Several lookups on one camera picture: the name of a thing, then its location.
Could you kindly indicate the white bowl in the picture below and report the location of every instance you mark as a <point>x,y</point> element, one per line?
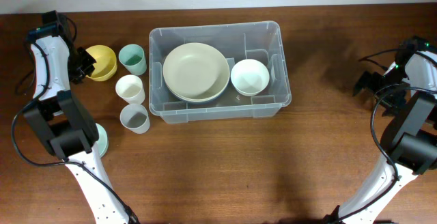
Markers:
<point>249,77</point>

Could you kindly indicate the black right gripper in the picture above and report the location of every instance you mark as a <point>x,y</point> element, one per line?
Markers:
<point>395,104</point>

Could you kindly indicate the mint green bowl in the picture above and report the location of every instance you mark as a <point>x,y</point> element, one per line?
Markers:
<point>102,142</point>

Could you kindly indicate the beige bowl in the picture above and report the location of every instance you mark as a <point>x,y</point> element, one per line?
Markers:
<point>192,68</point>
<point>207,96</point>

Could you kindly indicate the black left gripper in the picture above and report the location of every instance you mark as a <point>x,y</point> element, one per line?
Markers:
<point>89,67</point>

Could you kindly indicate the clear plastic storage bin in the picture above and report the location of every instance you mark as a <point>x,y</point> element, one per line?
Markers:
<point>261,41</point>

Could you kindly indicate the mint green cup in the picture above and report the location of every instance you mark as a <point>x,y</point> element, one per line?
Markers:
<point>132,57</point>

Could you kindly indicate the cream cup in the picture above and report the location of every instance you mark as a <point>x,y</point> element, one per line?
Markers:
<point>130,88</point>

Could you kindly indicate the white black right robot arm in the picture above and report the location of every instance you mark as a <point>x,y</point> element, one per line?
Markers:
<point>406,150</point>

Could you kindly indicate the grey translucent cup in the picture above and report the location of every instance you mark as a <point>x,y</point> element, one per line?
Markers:
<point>135,118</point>

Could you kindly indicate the dark blue bowl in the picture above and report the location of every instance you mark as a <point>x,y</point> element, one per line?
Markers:
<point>214,98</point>

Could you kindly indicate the yellow bowl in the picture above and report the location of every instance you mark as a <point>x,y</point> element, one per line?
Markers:
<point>106,62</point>

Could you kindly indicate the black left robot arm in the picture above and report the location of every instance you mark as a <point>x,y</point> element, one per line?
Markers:
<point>64,126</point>

